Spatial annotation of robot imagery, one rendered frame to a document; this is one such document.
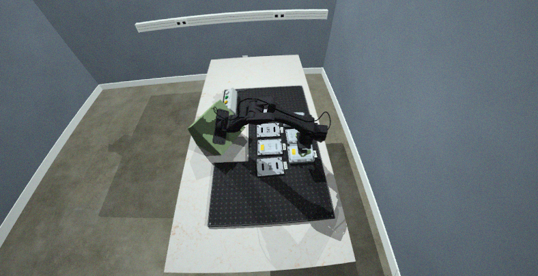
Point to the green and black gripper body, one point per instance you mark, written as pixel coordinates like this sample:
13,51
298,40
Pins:
301,144

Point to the white control panel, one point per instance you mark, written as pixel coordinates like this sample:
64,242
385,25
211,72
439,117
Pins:
231,98

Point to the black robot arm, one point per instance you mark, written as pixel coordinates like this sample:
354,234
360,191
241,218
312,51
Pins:
254,114

